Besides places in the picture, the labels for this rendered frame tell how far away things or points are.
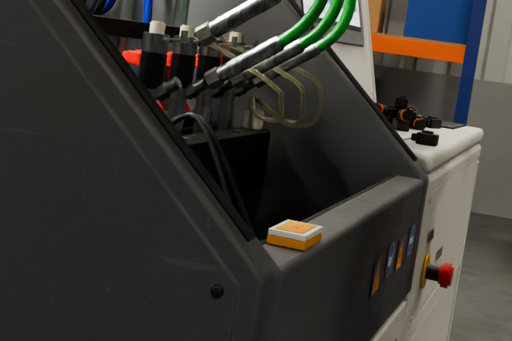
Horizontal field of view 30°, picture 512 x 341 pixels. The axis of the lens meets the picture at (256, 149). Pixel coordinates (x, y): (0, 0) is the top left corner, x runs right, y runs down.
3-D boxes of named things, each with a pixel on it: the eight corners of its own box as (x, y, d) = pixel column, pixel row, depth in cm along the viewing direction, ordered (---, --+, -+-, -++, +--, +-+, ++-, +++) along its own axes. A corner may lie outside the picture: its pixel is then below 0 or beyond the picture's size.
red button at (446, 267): (446, 297, 135) (452, 262, 134) (418, 291, 136) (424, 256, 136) (451, 290, 140) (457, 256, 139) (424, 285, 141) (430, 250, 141)
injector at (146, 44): (156, 236, 101) (182, 37, 98) (114, 227, 102) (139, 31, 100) (167, 232, 103) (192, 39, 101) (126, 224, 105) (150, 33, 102)
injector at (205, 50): (212, 216, 116) (235, 43, 113) (174, 208, 117) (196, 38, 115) (220, 213, 118) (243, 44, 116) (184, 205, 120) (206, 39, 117)
